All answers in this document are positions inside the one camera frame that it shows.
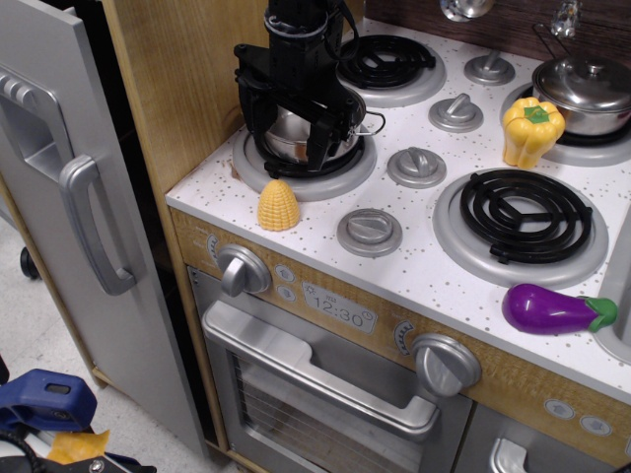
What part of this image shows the grey stove top knob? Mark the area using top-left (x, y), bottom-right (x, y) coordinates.
top-left (428, 94), bottom-right (484, 133)
top-left (463, 50), bottom-right (516, 87)
top-left (336, 208), bottom-right (403, 257)
top-left (386, 147), bottom-right (447, 189)

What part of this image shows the silver oven knob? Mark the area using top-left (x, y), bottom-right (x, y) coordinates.
top-left (412, 333), bottom-right (482, 397)
top-left (217, 243), bottom-right (271, 298)

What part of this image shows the back left stove burner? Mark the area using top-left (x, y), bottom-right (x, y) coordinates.
top-left (337, 34), bottom-right (447, 108)

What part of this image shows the yellow tape piece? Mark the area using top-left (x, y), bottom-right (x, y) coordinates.
top-left (46, 430), bottom-right (110, 465)

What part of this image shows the grey toy fridge door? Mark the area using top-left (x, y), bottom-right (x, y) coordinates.
top-left (1, 1), bottom-right (208, 455)

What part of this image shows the front left stove burner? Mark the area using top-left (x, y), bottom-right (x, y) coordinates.
top-left (233, 130), bottom-right (377, 202)

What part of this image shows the right silver oven knob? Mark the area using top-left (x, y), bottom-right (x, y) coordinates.
top-left (412, 333), bottom-right (482, 397)

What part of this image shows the small silver pan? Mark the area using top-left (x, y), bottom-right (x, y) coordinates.
top-left (262, 107), bottom-right (386, 165)

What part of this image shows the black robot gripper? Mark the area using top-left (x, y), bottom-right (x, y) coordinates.
top-left (234, 17), bottom-right (365, 170)

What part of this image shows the toy kitchen stove unit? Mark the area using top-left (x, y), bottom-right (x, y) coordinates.
top-left (167, 20), bottom-right (630, 467)

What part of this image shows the left silver oven knob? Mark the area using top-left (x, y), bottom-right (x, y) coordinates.
top-left (217, 243), bottom-right (271, 298)

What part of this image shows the silver faucet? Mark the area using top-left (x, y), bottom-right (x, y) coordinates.
top-left (439, 0), bottom-right (495, 23)

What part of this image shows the front right stove burner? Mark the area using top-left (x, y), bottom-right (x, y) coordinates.
top-left (433, 169), bottom-right (608, 289)

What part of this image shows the grey fridge door handle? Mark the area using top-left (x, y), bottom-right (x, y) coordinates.
top-left (58, 154), bottom-right (144, 297)

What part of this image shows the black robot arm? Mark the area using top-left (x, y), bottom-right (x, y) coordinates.
top-left (234, 1), bottom-right (366, 171)

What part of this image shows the blue clamp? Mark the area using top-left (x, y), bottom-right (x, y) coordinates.
top-left (1, 369), bottom-right (98, 432)

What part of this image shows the silver pot with lid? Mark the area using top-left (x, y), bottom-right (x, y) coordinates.
top-left (531, 24), bottom-right (630, 136)

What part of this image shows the yellow toy bell pepper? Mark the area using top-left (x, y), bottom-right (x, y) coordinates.
top-left (502, 97), bottom-right (566, 169)

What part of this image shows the grey oven door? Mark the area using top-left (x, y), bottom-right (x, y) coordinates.
top-left (188, 268), bottom-right (471, 472)

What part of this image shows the purple toy eggplant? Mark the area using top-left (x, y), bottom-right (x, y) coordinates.
top-left (502, 284), bottom-right (618, 335)

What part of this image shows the grey lower right door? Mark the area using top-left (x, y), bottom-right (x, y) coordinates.
top-left (454, 404), bottom-right (615, 472)

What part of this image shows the yellow toy corn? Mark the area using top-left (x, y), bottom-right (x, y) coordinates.
top-left (257, 179), bottom-right (300, 232)

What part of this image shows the oven clock display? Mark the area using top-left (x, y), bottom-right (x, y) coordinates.
top-left (302, 282), bottom-right (378, 334)

